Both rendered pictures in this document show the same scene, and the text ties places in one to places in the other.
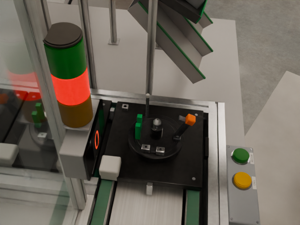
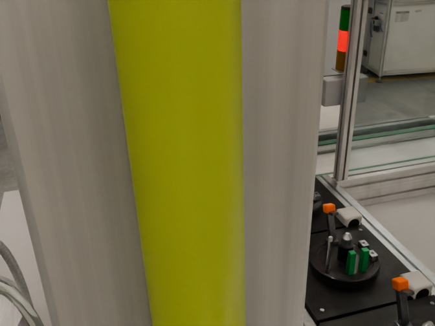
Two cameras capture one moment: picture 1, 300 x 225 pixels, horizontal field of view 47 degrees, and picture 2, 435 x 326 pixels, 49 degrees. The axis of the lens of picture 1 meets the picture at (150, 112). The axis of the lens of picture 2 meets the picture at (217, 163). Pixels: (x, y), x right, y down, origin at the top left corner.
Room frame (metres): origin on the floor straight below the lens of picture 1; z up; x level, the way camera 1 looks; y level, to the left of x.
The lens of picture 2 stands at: (1.07, 1.12, 1.60)
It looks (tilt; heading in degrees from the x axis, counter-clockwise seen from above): 27 degrees down; 250
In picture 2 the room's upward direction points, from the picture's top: 1 degrees counter-clockwise
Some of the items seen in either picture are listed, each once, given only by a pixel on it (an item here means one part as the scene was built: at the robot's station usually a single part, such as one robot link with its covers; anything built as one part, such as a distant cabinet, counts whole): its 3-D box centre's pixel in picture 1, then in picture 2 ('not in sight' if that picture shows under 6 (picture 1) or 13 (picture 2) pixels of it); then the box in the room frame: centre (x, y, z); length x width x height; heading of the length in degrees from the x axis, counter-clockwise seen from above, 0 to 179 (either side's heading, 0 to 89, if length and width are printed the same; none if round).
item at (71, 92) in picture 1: (70, 81); (347, 39); (0.35, 0.11, 1.33); 0.05 x 0.05 x 0.05
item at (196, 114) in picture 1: (155, 142); not in sight; (0.53, -0.02, 0.96); 0.24 x 0.24 x 0.02; 86
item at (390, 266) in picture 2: not in sight; (345, 249); (0.57, 0.48, 1.01); 0.24 x 0.24 x 0.13; 86
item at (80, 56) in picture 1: (65, 52); (350, 19); (0.35, 0.11, 1.38); 0.05 x 0.05 x 0.05
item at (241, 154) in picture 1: (240, 156); not in sight; (0.50, -0.23, 0.96); 0.04 x 0.04 x 0.02
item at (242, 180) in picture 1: (242, 181); not in sight; (0.43, -0.23, 0.96); 0.04 x 0.04 x 0.02
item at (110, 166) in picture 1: (110, 168); not in sight; (0.44, 0.09, 0.97); 0.05 x 0.05 x 0.04; 86
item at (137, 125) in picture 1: (138, 131); not in sight; (0.52, 0.03, 1.01); 0.01 x 0.01 x 0.05; 86
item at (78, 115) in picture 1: (75, 105); (345, 59); (0.35, 0.11, 1.28); 0.05 x 0.05 x 0.05
